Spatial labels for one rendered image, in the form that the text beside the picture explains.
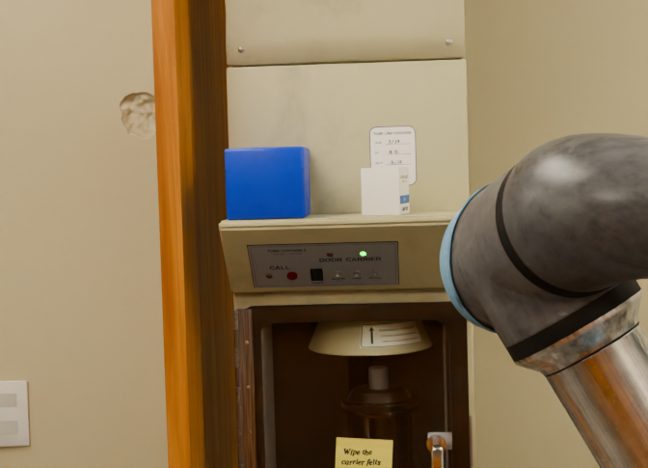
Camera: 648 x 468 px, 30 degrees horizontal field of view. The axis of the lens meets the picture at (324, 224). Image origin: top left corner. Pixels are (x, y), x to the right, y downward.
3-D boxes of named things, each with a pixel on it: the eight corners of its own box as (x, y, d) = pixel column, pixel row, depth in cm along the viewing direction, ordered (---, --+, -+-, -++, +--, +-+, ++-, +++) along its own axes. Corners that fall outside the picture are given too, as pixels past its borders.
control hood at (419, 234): (231, 290, 163) (229, 216, 163) (472, 285, 161) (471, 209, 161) (219, 300, 152) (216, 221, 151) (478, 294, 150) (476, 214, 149)
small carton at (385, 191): (372, 213, 159) (370, 167, 159) (409, 212, 157) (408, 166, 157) (362, 215, 154) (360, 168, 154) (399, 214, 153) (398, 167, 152)
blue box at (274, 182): (236, 216, 162) (234, 149, 161) (310, 214, 161) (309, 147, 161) (226, 220, 152) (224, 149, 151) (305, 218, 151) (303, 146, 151)
